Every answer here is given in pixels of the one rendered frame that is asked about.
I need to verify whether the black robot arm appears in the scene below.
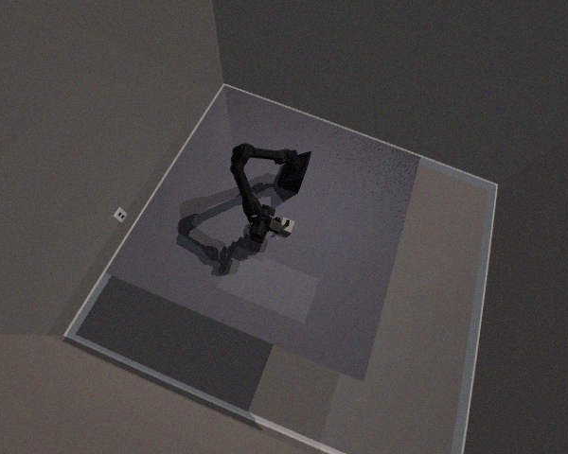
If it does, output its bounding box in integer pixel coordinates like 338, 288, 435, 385
230, 143, 304, 239

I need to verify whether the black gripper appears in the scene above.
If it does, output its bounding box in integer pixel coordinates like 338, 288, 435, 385
251, 207, 275, 244

